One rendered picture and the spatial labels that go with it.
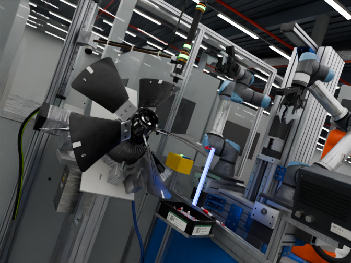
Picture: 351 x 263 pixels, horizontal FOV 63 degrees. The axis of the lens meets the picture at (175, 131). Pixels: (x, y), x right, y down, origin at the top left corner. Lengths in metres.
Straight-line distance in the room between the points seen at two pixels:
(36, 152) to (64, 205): 0.38
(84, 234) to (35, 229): 0.69
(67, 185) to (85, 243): 0.30
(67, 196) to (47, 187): 0.46
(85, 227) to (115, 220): 0.77
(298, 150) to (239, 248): 0.88
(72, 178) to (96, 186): 0.26
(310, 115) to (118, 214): 1.49
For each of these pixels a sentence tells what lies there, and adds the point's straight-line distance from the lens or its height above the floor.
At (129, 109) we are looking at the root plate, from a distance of 1.33.
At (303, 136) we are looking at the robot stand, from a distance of 1.98.
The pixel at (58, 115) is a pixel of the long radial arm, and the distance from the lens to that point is 1.31.
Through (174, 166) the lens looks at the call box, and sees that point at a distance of 1.75.
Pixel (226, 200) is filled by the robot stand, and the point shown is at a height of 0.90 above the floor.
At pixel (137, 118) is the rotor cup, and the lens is 1.25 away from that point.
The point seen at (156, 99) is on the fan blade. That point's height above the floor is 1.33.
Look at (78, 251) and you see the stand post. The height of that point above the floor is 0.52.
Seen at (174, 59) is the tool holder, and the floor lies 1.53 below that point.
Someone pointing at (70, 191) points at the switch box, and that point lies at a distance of 1.60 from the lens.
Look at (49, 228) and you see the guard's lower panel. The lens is 2.16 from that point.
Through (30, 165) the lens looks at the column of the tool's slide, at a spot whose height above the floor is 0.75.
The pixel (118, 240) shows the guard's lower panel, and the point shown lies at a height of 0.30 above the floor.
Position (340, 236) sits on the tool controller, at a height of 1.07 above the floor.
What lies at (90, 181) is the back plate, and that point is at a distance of 1.35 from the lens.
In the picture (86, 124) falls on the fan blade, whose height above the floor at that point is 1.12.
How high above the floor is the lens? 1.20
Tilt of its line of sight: level
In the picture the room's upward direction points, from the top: 19 degrees clockwise
